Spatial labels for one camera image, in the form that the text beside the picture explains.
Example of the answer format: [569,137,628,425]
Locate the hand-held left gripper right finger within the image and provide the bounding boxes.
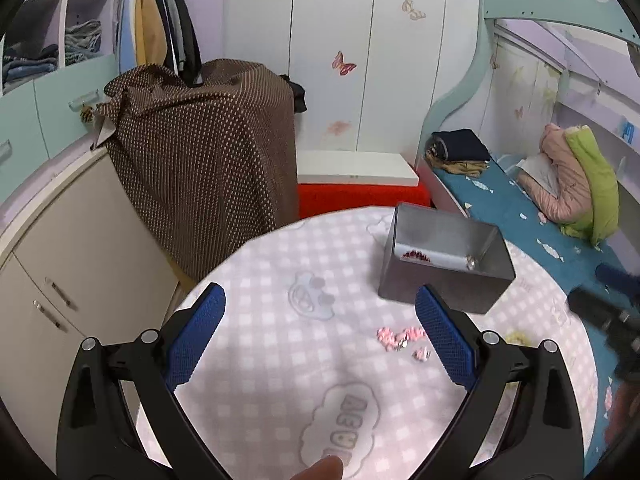
[415,284,586,480]

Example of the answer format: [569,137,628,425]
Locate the folded blue jeans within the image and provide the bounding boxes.
[2,44,60,95]

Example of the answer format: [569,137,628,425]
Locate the white board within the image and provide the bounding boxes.
[296,150,420,187]

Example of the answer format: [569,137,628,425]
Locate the black cloth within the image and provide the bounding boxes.
[279,74,307,115]

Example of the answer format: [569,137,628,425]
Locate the blue bed sheet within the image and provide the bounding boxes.
[432,157,640,466]

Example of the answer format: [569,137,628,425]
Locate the folded grey-blue clothes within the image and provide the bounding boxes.
[64,20,103,67]

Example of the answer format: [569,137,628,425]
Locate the red box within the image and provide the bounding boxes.
[297,182,432,221]

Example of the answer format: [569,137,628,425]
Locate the tan folded clothes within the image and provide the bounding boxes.
[425,157,490,179]

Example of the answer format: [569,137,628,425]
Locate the dark folded clothes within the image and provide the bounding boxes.
[431,129,492,163]

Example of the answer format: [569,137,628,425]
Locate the grey metal box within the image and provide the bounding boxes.
[377,202,517,316]

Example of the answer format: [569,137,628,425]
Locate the brown dotted cloth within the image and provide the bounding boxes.
[90,58,299,283]

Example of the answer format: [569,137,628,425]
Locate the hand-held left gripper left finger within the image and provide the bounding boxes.
[56,282,231,480]

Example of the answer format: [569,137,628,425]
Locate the purple shelf unit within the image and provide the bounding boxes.
[0,0,121,96]

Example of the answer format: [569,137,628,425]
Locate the light blue hanging garment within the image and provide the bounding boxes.
[117,0,138,73]

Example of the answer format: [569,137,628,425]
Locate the person's left hand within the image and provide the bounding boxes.
[287,455,346,480]

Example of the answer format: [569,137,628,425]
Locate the teal bed frame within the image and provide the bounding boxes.
[414,0,640,211]

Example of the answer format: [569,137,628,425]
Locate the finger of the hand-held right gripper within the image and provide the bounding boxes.
[567,285,640,348]
[595,262,640,307]

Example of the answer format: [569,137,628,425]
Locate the yellow hanging garment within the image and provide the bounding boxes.
[134,0,168,68]

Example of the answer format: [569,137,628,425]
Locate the beige cabinet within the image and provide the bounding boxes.
[0,152,183,456]

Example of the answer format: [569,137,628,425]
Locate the green jacket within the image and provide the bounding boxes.
[560,127,620,247]

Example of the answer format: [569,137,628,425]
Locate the white wardrobe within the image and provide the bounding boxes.
[222,0,488,156]

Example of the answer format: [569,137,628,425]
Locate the pink butterfly sticker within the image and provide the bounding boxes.
[331,51,357,76]

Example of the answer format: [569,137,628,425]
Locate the teal drawer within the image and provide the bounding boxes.
[32,55,121,161]
[0,80,51,178]

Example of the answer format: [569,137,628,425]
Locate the pink and green bedding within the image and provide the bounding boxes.
[517,124,593,223]

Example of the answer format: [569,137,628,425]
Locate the dark hanging garments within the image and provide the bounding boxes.
[150,0,202,86]

